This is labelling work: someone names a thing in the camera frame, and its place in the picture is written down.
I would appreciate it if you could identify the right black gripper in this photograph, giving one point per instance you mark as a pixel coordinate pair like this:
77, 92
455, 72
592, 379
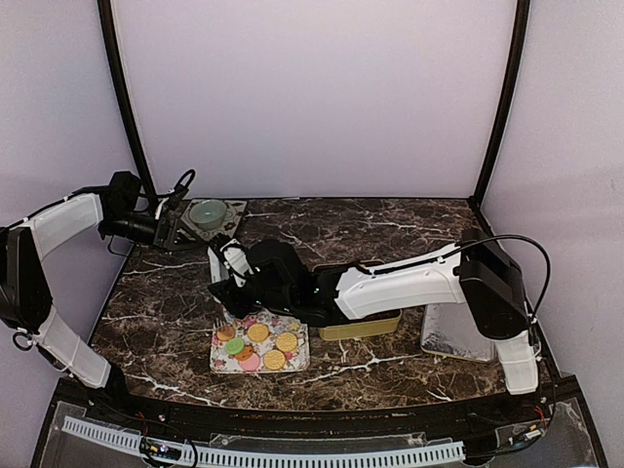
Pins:
228, 297

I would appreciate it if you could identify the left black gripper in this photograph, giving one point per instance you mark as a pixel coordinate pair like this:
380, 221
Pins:
165, 235

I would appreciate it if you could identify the brown round cookie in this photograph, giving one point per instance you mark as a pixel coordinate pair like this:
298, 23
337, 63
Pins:
225, 333

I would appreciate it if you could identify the green macaron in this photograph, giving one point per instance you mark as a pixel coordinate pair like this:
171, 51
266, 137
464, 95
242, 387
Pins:
235, 346

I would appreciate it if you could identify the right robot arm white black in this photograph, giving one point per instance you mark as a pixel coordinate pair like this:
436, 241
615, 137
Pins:
474, 271

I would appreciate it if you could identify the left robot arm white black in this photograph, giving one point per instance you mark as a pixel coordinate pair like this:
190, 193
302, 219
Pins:
38, 273

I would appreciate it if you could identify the floral square coaster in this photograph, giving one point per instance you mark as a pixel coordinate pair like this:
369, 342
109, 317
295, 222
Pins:
235, 212

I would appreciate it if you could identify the floral rectangular tray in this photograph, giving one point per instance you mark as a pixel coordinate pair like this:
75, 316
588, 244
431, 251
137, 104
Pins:
298, 360

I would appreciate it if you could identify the green ceramic bowl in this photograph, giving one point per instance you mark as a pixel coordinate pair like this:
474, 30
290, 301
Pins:
208, 214

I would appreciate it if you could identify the chocolate chip cookie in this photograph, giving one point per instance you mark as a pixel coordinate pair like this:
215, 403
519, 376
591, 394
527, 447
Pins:
245, 353

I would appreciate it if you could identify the round waffle cookie right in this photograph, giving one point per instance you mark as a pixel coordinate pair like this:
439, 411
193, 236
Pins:
286, 342

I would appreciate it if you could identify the round waffle cookie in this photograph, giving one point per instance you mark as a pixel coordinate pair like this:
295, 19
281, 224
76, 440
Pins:
274, 360
286, 342

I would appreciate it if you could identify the pink macaron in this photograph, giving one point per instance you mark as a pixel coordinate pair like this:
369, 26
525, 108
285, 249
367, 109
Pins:
251, 364

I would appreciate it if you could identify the round waffle cookie bottom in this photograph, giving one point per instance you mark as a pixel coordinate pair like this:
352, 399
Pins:
274, 360

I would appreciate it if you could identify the gold cookie tin box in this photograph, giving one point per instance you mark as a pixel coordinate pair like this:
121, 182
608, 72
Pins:
373, 325

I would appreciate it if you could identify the silver tin lid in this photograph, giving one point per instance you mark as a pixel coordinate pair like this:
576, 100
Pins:
448, 329

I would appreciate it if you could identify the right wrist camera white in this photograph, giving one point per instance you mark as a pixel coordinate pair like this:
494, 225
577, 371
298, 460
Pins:
228, 260

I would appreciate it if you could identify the white cable duct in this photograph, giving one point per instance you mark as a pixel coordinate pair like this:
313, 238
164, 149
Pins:
242, 451

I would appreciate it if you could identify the left black frame post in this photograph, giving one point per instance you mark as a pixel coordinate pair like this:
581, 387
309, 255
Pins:
120, 86

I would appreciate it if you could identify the black frame post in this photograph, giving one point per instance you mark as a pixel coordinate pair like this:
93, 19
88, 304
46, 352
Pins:
120, 86
512, 68

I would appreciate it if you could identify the right black frame post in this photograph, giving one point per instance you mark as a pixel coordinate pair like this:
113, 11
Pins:
512, 68

